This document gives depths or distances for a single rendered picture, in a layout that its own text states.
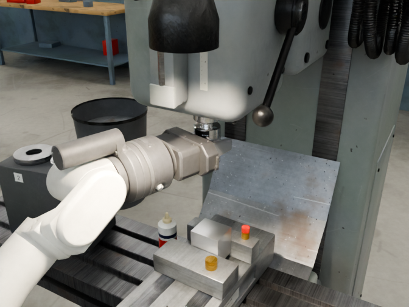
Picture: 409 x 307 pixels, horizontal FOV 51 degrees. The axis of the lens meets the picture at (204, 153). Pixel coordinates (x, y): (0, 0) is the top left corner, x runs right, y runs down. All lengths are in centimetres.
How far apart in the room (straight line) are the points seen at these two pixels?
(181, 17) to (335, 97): 66
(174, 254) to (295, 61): 40
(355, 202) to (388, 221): 185
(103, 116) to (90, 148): 244
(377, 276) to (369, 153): 150
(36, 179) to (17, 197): 9
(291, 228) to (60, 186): 64
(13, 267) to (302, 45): 54
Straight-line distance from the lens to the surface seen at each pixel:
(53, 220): 56
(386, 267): 258
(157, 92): 60
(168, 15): 42
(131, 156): 62
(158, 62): 59
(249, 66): 60
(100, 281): 95
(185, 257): 81
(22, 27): 781
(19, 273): 59
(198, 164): 68
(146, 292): 81
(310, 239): 108
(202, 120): 71
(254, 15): 59
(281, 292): 94
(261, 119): 59
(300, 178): 110
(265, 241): 93
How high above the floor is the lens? 154
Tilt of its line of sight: 25 degrees down
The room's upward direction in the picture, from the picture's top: straight up
